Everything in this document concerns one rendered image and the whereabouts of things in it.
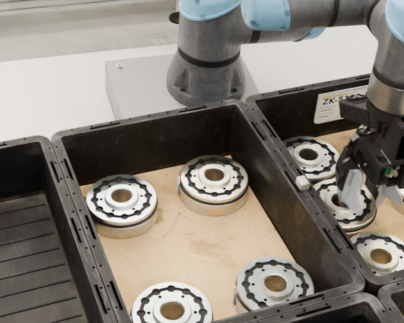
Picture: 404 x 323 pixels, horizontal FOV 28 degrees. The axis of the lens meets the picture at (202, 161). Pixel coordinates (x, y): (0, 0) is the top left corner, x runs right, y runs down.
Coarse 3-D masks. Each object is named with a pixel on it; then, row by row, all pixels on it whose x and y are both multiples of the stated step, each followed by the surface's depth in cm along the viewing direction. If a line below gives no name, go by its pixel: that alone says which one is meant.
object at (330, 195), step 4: (328, 192) 117; (332, 192) 117; (336, 192) 117; (328, 196) 117; (332, 196) 117; (324, 200) 116; (328, 200) 116; (328, 204) 115; (332, 204) 115; (332, 208) 115; (336, 208) 115; (340, 208) 115; (344, 208) 115; (348, 208) 115; (336, 212) 115; (340, 212) 115; (344, 212) 115; (348, 212) 115
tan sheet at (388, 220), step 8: (320, 136) 133; (328, 136) 133; (336, 136) 134; (344, 136) 134; (336, 144) 132; (344, 144) 132; (384, 200) 122; (384, 208) 121; (392, 208) 121; (376, 216) 120; (384, 216) 120; (392, 216) 120; (400, 216) 120; (376, 224) 118; (384, 224) 118; (392, 224) 118; (400, 224) 119; (384, 232) 117; (392, 232) 117; (400, 232) 117
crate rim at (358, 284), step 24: (120, 120) 117; (144, 120) 118; (264, 144) 115; (288, 168) 112; (72, 192) 105; (312, 216) 105; (96, 240) 99; (336, 240) 102; (96, 264) 96; (336, 288) 96; (360, 288) 96; (120, 312) 91; (264, 312) 92
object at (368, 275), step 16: (336, 80) 128; (352, 80) 129; (368, 80) 129; (256, 96) 124; (272, 96) 124; (288, 96) 125; (256, 112) 121; (272, 128) 118; (288, 160) 113; (320, 208) 106; (336, 224) 104; (352, 256) 100; (368, 272) 98; (400, 272) 98; (368, 288) 97
